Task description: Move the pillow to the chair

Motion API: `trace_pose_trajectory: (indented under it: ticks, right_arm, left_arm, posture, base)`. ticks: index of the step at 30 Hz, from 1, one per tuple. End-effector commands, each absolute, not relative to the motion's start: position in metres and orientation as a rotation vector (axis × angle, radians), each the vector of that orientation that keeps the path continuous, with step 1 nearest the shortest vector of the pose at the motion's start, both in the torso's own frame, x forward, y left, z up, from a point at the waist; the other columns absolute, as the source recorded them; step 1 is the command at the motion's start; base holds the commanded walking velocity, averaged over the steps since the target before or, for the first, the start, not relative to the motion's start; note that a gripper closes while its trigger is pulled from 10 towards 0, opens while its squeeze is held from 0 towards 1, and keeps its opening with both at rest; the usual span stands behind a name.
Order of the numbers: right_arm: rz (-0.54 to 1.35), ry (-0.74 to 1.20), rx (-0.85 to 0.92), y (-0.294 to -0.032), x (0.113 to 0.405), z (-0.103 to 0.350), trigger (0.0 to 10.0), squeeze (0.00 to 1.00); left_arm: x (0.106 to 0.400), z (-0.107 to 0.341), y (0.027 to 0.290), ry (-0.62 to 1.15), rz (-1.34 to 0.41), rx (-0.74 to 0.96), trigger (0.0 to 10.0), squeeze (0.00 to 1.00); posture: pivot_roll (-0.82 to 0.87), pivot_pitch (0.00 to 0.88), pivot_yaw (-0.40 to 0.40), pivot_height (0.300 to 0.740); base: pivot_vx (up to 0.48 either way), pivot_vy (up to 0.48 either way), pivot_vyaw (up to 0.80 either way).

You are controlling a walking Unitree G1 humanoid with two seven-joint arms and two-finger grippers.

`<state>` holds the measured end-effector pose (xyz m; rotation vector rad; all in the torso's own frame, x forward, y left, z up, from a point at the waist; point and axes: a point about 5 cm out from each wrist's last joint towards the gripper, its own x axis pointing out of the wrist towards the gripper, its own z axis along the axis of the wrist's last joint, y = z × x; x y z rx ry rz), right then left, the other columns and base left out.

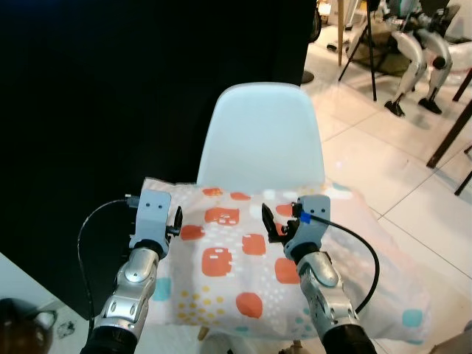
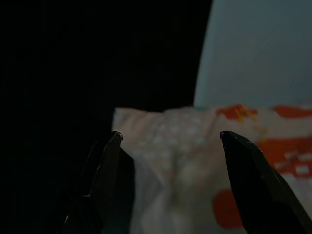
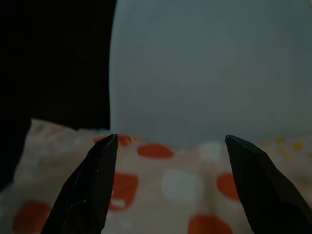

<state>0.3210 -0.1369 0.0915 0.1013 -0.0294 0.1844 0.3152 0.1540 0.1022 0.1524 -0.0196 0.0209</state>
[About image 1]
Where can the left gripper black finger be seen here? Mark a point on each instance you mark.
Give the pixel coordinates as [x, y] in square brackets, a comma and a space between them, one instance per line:
[178, 215]

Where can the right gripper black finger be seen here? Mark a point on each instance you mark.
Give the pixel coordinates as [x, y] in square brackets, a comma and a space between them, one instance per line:
[270, 223]
[297, 207]

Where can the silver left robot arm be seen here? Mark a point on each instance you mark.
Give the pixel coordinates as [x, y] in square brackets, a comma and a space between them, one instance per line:
[129, 295]

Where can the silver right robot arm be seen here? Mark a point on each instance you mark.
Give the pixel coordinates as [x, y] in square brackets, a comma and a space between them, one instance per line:
[324, 295]

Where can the white plastic chair wooden legs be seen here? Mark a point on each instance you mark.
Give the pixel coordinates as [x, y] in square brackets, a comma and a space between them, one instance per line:
[262, 140]

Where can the patterned pillow orange teal shapes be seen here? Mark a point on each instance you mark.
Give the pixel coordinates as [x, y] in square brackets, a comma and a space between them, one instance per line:
[221, 295]

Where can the black standing fan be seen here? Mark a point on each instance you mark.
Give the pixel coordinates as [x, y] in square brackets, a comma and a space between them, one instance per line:
[307, 77]

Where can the black curtain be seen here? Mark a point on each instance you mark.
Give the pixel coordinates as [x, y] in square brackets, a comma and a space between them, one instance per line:
[96, 96]

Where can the dark brown table leg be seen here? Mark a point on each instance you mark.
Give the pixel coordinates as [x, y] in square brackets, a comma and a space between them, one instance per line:
[464, 82]
[450, 133]
[464, 182]

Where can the light wooden furniture leg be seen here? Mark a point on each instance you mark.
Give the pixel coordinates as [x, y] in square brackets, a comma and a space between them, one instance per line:
[341, 37]

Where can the silver humanoid robot black feet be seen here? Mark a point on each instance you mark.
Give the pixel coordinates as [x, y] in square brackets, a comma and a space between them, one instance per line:
[414, 70]

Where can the dark round object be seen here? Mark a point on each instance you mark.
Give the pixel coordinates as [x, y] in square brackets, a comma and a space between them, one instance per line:
[22, 332]

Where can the black tripod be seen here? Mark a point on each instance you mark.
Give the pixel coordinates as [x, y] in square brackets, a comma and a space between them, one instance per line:
[365, 29]

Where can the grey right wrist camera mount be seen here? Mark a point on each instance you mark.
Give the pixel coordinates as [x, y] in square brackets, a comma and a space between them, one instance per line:
[313, 221]

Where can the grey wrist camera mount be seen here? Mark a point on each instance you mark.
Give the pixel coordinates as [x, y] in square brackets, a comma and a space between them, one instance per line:
[151, 217]
[313, 221]

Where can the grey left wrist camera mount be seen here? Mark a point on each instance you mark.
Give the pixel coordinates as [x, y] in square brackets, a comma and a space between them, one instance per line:
[151, 217]

